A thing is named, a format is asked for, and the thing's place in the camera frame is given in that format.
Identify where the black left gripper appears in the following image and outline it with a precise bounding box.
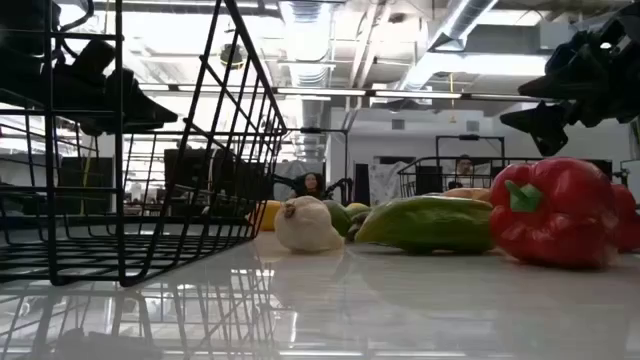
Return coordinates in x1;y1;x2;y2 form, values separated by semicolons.
0;38;180;136

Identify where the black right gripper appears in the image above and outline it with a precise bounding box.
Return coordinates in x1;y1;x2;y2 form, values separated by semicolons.
498;4;640;158

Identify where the red bell pepper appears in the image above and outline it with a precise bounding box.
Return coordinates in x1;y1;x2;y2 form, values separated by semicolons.
609;182;640;254
488;156;621;270

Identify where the orange mango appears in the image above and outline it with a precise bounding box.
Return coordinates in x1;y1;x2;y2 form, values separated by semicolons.
442;187;494;204

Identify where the long green mango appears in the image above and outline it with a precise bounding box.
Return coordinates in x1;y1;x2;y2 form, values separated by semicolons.
353;194;496;255

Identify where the green lime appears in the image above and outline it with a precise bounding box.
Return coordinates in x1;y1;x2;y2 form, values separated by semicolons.
322;199;353;238

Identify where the white garlic bulb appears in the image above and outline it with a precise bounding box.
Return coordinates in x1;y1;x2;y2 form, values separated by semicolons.
273;195;345;254

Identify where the person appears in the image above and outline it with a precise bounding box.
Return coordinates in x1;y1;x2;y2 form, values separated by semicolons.
289;172;329;201
447;153;479;190

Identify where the ceiling strip light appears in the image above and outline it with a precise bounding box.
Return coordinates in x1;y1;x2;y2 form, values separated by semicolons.
374;89;464;100
277;87;369;97

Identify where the small black wire basket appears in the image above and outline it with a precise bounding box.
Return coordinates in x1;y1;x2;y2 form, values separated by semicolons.
397;156;544;199

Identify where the black overhead rig frame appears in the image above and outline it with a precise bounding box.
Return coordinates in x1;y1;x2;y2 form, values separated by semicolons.
434;133;506;162

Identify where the large black wire basket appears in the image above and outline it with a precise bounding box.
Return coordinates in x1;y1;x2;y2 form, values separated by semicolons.
0;0;290;289

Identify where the silver ventilation duct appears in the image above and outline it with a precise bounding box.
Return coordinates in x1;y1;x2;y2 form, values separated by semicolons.
399;0;501;91

